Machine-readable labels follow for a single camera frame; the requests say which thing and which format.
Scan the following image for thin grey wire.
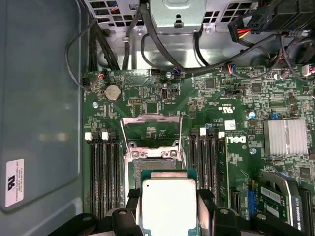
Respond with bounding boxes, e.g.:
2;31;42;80
65;18;99;90

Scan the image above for green motherboard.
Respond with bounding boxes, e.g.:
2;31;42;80
82;65;315;236

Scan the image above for grey metal drive cage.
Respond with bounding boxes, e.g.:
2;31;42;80
82;0;261;35

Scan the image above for white label sticker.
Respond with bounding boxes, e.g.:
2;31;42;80
4;158;25;208

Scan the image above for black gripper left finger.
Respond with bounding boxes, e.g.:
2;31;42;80
46;188;143;236

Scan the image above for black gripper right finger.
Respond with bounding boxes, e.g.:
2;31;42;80
196;188;295;236

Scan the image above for thick black cable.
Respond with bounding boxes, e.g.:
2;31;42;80
139;0;284;74

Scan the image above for silver topped CPU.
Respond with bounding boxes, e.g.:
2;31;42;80
139;169;199;233

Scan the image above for black PC case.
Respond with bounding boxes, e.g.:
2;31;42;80
0;0;315;236

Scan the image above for round coin battery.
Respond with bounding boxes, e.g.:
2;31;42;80
104;85;123;102

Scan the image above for RAM slot black clips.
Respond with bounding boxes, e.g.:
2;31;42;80
94;137;104;219
188;129;198;191
207;130;217;205
110;136;123;212

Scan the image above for silver heat sink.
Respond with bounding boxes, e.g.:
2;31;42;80
263;119;309;156

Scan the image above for CPU socket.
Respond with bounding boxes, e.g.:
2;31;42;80
123;147;189;197

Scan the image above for black graphics card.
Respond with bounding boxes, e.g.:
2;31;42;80
257;172;315;236

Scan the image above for RAM slot white clips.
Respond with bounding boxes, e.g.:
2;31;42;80
198;127;207;195
101;132;112;217
84;132;96;219
216;131;226;209

